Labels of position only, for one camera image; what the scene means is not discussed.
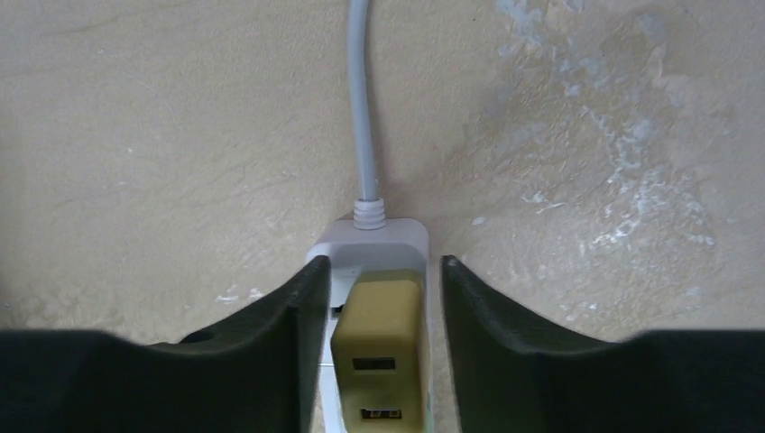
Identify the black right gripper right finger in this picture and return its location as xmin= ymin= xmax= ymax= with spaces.
xmin=440 ymin=255 xmax=764 ymax=432

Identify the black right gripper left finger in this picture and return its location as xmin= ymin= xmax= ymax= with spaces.
xmin=1 ymin=256 xmax=330 ymax=432

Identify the yellow plug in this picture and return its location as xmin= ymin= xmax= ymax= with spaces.
xmin=330 ymin=269 xmax=425 ymax=432

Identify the white power strip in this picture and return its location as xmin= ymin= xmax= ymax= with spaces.
xmin=308 ymin=218 xmax=434 ymax=432

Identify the white strip grey cable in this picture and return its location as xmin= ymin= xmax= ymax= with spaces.
xmin=346 ymin=0 xmax=387 ymax=231

